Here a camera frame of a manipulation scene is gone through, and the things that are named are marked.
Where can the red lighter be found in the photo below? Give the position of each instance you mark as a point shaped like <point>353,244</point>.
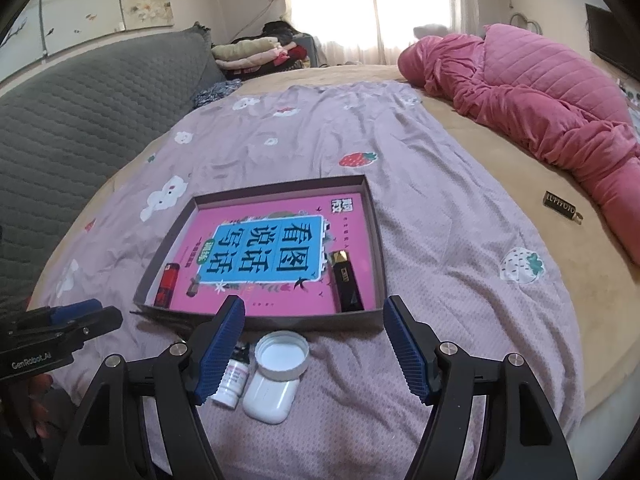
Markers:
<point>167,285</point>

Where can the red garment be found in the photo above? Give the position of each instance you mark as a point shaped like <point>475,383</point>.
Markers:
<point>295,55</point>

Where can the beige folded blankets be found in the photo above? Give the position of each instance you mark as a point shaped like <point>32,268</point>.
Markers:
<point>245,52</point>

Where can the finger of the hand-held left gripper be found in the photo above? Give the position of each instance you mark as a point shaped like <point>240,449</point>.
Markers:
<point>97,322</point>
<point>75,308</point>

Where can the purple strawberry print sheet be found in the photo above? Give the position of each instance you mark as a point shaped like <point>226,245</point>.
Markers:
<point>310,135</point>

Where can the pink book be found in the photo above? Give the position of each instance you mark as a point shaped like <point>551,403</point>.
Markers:
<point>265,250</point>

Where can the shallow brown cardboard box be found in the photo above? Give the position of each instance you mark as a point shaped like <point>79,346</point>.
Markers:
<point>372,280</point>

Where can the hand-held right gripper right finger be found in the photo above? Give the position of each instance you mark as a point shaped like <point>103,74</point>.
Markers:
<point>405,355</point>

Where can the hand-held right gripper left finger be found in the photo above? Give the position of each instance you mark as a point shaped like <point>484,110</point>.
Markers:
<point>222,350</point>

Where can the grey quilted headboard cover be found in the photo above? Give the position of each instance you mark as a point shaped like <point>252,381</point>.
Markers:
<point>75,125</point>

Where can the white plastic lid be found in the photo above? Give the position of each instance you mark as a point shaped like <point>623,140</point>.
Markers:
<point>281,357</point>

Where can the dark patterned cloth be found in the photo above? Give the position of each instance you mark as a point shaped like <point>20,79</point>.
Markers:
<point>215,92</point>

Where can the black television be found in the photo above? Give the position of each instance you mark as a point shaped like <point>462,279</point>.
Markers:
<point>610,40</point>

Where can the small white medicine bottle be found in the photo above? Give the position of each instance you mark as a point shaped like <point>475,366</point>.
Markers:
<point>232,380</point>

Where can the white earbuds case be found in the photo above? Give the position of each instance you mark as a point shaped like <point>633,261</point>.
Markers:
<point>270,400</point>

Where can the black garment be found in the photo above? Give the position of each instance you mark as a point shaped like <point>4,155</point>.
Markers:
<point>280,30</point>

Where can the pink quilted blanket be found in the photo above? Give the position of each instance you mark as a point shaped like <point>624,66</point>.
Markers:
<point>540,90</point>

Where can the beige bed sheet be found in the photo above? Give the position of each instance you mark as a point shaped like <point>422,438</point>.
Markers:
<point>540,240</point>

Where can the floral wall mural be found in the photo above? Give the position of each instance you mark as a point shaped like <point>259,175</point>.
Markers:
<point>100,0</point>

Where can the white sheer curtains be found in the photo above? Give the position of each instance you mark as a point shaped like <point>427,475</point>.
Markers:
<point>370,5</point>

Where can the person's left hand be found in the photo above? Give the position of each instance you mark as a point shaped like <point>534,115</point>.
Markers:
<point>39,400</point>

